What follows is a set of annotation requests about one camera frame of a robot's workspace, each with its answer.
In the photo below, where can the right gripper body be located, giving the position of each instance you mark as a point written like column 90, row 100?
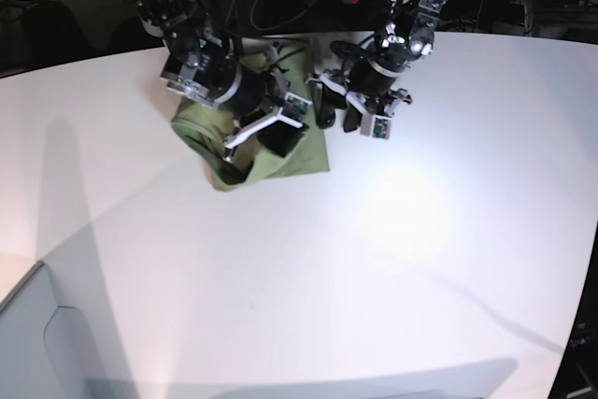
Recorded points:
column 257, row 101

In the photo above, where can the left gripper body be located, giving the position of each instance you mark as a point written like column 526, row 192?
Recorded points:
column 368, row 85

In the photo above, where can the green T-shirt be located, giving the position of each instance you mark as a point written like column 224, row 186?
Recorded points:
column 202, row 123

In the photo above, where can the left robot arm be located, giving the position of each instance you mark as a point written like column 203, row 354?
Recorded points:
column 407, row 33

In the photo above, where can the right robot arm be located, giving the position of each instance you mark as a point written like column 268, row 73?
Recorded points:
column 187, row 26

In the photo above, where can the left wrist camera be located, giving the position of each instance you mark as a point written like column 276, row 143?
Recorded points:
column 376, row 126

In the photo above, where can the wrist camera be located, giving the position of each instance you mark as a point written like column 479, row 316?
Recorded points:
column 376, row 126
column 295, row 106

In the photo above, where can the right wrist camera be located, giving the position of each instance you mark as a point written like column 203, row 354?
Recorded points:
column 295, row 106

